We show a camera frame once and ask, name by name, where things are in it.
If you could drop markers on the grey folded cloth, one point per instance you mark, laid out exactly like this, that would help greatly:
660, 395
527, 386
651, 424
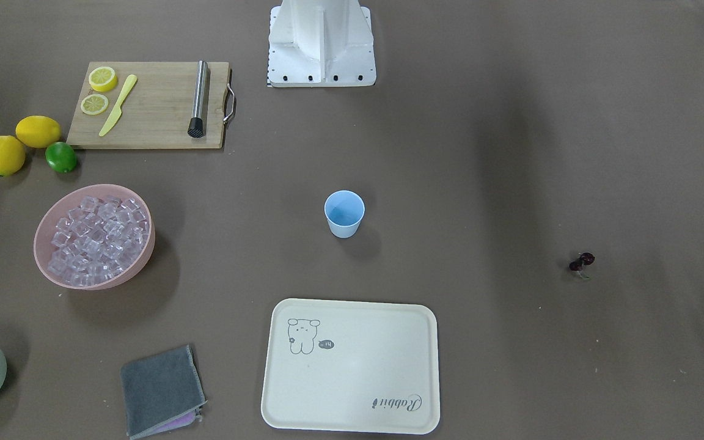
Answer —
162, 392

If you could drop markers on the cream rabbit tray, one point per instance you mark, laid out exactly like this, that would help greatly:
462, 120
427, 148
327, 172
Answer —
352, 366

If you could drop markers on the pile of clear ice cubes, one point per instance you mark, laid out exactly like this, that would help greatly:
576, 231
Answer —
98, 239

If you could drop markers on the light blue cup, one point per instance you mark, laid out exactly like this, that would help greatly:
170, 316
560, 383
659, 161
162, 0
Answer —
344, 211

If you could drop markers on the lemon slice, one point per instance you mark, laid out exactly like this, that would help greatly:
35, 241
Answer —
94, 104
103, 79

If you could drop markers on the wooden cutting board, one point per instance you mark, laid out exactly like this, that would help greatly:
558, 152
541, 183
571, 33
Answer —
156, 113

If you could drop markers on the yellow lemon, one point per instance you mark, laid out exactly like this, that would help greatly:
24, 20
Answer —
38, 132
12, 155

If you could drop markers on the lemon slice upper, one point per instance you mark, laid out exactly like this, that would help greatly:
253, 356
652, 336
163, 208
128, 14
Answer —
103, 79

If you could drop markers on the yellow plastic knife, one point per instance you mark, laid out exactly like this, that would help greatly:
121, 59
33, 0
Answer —
116, 111

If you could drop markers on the steel muddler black tip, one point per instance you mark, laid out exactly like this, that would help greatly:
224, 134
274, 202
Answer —
197, 125

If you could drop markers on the pink bowl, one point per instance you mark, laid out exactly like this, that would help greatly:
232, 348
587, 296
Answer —
46, 256

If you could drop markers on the lemon slice lower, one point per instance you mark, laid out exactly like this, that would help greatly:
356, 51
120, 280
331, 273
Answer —
94, 104

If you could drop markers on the dark red cherries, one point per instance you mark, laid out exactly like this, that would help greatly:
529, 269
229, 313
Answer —
578, 266

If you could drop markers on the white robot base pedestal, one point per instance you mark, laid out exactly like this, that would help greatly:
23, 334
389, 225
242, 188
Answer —
320, 44

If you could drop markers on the green lime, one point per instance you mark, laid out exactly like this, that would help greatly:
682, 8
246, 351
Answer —
61, 157

